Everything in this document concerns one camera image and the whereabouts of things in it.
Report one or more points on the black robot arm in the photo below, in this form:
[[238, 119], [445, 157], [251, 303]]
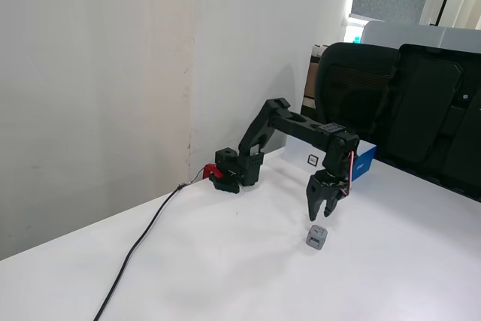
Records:
[[297, 127]]

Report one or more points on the brown cardboard box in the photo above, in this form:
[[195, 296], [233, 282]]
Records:
[[311, 80]]

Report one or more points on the red and black table clamp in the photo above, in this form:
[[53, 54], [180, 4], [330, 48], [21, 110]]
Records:
[[214, 174]]

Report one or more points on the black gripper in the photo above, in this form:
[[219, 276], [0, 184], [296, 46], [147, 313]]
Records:
[[320, 187]]

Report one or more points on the blue and white cardboard box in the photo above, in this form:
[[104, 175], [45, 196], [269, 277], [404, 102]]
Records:
[[297, 155]]

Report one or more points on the white partition panel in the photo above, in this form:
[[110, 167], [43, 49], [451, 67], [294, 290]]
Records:
[[406, 33]]

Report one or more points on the black office chair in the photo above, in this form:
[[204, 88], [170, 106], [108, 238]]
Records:
[[349, 88]]

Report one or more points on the gray block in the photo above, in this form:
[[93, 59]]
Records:
[[316, 239]]

